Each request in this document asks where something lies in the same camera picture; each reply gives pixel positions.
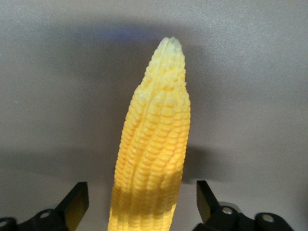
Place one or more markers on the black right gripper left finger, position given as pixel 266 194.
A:
pixel 60 214

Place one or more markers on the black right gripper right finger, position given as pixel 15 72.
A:
pixel 216 216

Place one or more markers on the yellow corn cob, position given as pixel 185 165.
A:
pixel 154 144

